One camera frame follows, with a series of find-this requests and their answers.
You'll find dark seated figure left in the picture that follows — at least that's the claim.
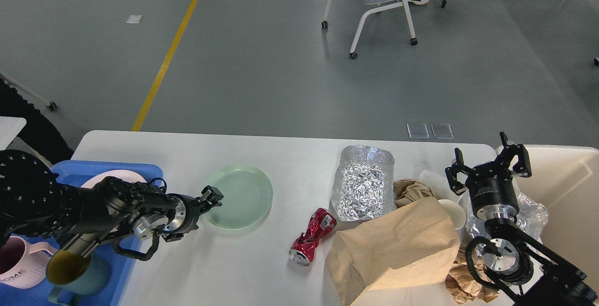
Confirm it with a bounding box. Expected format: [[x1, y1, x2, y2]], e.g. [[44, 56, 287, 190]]
[[0, 79, 73, 164]]

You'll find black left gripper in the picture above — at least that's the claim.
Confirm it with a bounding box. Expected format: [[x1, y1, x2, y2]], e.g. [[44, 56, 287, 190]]
[[162, 185, 224, 242]]

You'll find aluminium foil tray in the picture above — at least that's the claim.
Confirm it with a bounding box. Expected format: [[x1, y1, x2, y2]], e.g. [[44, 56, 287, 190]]
[[331, 145, 396, 222]]

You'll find brown paper bag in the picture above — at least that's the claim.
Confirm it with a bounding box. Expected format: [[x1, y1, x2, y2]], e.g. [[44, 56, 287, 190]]
[[325, 197, 460, 306]]

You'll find white table frame left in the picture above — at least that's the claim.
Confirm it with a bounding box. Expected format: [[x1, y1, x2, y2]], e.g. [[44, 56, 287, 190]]
[[0, 71, 58, 112]]

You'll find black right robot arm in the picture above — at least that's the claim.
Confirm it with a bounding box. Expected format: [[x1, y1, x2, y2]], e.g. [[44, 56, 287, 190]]
[[445, 131, 598, 306]]

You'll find pink HOME mug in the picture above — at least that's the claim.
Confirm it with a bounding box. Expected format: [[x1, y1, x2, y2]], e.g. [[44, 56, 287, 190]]
[[0, 236, 58, 289]]

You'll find dark teal mug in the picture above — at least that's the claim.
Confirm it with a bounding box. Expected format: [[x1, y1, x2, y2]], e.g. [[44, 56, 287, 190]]
[[45, 250, 112, 306]]

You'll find white paper cup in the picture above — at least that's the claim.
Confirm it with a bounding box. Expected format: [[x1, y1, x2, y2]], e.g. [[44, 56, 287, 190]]
[[438, 199, 466, 230]]

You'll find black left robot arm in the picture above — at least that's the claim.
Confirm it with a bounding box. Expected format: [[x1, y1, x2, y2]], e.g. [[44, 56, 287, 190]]
[[0, 150, 223, 261]]

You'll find green plate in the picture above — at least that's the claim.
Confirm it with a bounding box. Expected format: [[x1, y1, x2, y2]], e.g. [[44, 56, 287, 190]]
[[204, 164, 273, 231]]

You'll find blue plastic tray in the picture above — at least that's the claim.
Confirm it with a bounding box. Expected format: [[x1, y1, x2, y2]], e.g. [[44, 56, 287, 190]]
[[0, 160, 163, 306]]

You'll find beige plastic bin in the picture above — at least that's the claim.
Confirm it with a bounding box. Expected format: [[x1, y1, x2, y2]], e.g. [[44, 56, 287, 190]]
[[516, 145, 599, 291]]

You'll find crumpled brown paper lower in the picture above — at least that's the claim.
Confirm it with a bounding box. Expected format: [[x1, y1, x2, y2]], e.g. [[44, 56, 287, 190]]
[[445, 246, 499, 305]]

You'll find clear plastic wrap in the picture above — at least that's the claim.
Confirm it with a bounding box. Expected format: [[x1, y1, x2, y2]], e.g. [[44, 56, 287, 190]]
[[460, 189, 548, 244]]

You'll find crumpled brown paper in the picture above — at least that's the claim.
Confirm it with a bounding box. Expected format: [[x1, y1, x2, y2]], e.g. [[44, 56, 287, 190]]
[[392, 179, 435, 208], [445, 246, 499, 305]]

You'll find pink plate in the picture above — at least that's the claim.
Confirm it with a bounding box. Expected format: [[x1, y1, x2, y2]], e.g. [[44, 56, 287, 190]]
[[81, 169, 146, 189]]

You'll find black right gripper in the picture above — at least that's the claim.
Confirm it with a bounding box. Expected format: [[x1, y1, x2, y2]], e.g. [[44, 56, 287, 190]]
[[445, 131, 532, 219]]

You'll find crushed red soda can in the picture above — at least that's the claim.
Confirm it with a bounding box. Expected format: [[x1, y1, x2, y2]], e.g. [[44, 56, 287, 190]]
[[288, 208, 337, 266]]

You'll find crumpled brown paper upper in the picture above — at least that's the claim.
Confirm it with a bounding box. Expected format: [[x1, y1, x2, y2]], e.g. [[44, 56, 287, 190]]
[[392, 179, 435, 208]]

